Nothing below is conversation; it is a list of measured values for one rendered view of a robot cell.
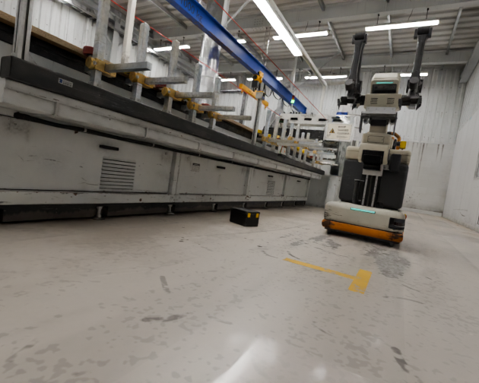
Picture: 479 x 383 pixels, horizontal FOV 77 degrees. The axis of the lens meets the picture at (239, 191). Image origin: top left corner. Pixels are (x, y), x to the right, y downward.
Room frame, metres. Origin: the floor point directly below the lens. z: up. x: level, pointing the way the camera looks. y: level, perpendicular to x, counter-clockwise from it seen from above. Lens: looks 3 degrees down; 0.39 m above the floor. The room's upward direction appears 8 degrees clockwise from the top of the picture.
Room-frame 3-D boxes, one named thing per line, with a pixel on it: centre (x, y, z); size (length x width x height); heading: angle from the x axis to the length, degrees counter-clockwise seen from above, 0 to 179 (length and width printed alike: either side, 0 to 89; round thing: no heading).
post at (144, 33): (1.67, 0.64, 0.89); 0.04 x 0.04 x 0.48; 62
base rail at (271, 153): (3.38, -0.28, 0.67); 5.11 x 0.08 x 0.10; 152
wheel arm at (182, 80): (1.66, 0.54, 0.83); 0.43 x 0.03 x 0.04; 62
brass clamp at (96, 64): (1.47, 0.74, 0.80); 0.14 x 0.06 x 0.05; 152
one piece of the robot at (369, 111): (2.47, -1.03, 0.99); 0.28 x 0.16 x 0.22; 61
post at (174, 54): (1.89, 0.52, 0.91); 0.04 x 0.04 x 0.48; 62
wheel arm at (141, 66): (1.44, 0.66, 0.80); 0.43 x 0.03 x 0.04; 62
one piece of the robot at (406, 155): (2.80, -1.22, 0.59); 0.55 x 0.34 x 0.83; 61
